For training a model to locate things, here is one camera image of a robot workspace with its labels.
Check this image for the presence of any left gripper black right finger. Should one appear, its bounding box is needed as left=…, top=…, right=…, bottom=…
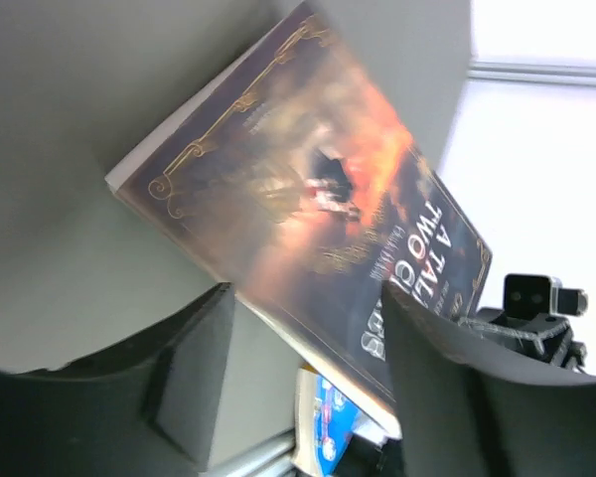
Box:
left=381, top=285, right=596, bottom=476

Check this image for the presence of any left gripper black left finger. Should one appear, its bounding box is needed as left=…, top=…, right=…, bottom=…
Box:
left=0, top=283, right=234, bottom=476

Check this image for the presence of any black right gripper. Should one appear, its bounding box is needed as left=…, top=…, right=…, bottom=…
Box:
left=459, top=307, right=586, bottom=371

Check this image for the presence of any blue cartoon paperback book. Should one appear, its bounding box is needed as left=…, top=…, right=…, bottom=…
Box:
left=292, top=365, right=404, bottom=476

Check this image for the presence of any dark Tale of Two Cities book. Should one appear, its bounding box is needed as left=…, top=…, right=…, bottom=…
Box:
left=106, top=1, right=493, bottom=434

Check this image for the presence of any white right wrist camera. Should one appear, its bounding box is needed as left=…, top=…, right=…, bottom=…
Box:
left=503, top=274, right=588, bottom=320

